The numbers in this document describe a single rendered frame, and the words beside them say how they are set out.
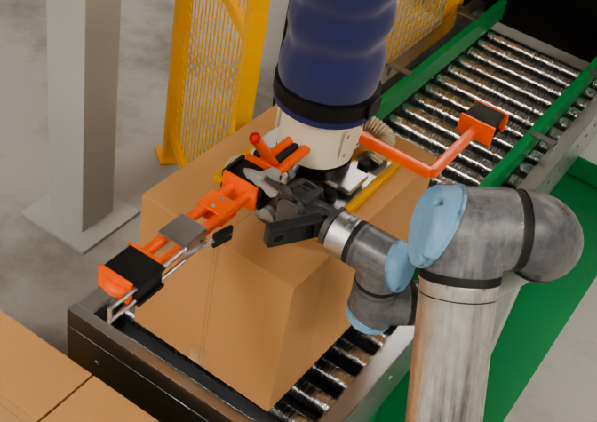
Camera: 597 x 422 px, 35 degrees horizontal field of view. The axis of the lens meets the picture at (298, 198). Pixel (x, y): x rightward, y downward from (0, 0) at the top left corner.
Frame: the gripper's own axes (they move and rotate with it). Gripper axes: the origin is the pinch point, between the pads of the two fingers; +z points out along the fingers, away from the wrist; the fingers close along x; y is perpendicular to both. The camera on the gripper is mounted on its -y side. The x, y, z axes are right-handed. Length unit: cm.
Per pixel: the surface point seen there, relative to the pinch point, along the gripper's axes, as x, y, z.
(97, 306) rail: -57, -2, 35
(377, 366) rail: -58, 28, -29
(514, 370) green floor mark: -117, 109, -50
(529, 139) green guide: -52, 141, -20
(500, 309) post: -38, 47, -48
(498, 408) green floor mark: -117, 91, -53
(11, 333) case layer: -63, -19, 47
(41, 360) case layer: -63, -20, 36
